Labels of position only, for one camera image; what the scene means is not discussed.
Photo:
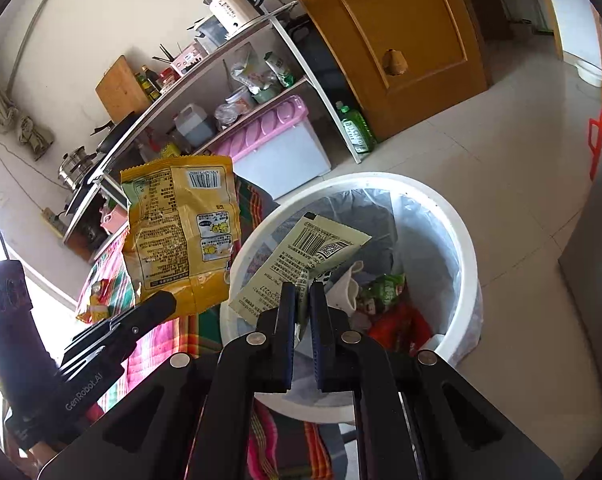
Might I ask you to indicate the pink lidded storage box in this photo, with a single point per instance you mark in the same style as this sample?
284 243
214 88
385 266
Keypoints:
276 150

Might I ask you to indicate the yellow snack packet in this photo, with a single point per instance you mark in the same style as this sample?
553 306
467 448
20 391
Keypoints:
176 230

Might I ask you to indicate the wooden door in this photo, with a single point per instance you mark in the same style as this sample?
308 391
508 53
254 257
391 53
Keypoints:
381 35

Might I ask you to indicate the white electric kettle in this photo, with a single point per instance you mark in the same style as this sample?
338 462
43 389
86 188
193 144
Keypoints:
233 2

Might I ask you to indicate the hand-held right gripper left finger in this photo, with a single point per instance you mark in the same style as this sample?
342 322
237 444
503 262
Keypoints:
287 320

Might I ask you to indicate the green dish soap bottle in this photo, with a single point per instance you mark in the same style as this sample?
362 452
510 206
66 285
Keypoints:
356 130

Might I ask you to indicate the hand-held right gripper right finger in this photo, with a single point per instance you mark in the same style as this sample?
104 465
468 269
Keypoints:
318 320

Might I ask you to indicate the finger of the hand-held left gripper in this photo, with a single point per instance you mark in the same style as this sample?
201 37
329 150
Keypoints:
131 325

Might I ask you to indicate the dark liquid plastic jug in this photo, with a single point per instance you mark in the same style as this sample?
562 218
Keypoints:
196 127

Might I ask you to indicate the dark sauce bottle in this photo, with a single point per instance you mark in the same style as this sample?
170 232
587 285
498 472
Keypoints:
151 85

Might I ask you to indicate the red plastic bag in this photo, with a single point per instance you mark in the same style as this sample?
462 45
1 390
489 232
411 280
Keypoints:
401 327

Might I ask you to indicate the red plastic item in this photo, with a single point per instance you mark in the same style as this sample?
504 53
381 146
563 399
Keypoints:
597 140

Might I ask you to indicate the wooden cutting board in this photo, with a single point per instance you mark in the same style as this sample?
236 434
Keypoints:
121 90

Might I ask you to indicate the clear plastic bin liner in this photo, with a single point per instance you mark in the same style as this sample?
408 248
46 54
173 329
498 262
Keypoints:
421 230

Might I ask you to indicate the white basin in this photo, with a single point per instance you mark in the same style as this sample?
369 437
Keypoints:
590 72

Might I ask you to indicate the green pea snack packet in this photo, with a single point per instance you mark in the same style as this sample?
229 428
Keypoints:
386 290

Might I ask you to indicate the clear storage container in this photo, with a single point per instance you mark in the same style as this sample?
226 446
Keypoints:
212 32

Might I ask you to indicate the steel steamer pot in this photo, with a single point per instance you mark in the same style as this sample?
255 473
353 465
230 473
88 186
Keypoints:
76 167

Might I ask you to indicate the cream paper packet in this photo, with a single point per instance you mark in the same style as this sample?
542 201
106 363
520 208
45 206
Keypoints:
348 287

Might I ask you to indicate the white metal shelf rack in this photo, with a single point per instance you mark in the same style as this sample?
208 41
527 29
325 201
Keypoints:
201 110

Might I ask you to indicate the pale green printed packet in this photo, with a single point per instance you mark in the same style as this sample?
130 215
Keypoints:
291 255

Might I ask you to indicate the yellow power strip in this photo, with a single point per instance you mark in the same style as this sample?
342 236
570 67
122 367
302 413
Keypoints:
53 221

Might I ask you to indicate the pink chopstick holder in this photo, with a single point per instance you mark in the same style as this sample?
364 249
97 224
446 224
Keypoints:
188 60

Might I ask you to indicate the white trash bin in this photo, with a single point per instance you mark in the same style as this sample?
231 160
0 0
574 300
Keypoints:
461 285

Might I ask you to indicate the pink plaid tablecloth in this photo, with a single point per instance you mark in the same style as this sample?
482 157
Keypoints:
151 345

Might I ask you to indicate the small orange wrapper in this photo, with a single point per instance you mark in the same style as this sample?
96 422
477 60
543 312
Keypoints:
95 302

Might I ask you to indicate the black frying pan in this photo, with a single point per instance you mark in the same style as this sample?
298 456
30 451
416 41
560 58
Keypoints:
116 132

